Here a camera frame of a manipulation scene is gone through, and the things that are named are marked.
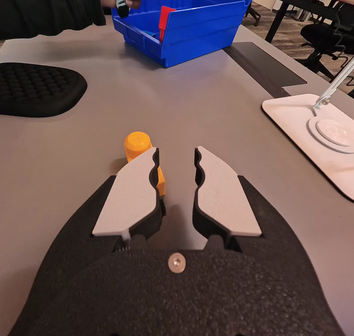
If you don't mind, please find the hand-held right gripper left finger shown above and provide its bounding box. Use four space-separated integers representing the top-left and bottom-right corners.
92 148 166 249

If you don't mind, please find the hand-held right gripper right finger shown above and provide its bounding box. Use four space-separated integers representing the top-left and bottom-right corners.
192 146 263 237

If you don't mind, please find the red one-stud mega block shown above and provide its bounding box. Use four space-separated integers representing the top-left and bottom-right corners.
158 6 177 42

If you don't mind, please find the orange two-stud mega block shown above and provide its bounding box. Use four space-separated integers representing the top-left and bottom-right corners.
124 132 166 196

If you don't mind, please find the blue plastic bin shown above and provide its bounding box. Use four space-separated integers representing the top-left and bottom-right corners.
111 0 253 68

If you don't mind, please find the person's left forearm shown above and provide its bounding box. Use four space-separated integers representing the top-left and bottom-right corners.
0 0 107 41

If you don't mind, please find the white base document stand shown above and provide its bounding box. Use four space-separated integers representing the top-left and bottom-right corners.
262 0 354 201

